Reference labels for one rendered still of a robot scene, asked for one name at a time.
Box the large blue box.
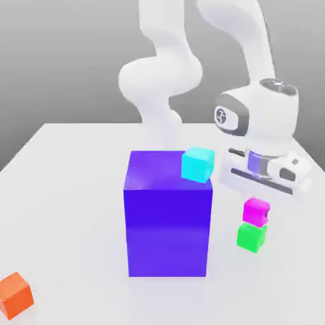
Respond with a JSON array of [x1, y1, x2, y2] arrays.
[[123, 150, 213, 278]]

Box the small orange cube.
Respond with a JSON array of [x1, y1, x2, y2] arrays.
[[0, 271, 35, 321]]

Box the small magenta cube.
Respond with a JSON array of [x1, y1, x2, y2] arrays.
[[242, 198, 270, 228]]

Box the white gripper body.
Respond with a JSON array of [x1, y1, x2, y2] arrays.
[[219, 151, 312, 212]]

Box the small green cube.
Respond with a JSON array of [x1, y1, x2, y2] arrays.
[[236, 222, 268, 254]]

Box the small cyan cube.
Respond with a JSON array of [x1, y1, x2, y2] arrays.
[[180, 147, 216, 184]]

